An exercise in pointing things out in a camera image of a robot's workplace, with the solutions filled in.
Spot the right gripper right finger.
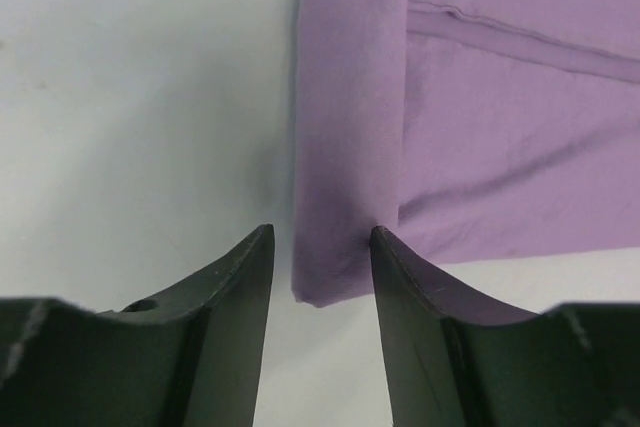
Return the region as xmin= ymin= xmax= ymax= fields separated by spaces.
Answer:
xmin=370 ymin=227 xmax=639 ymax=426

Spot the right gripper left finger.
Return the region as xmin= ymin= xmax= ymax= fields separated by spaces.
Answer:
xmin=1 ymin=224 xmax=275 ymax=426

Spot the purple t shirt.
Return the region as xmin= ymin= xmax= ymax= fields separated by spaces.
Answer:
xmin=292 ymin=0 xmax=639 ymax=307

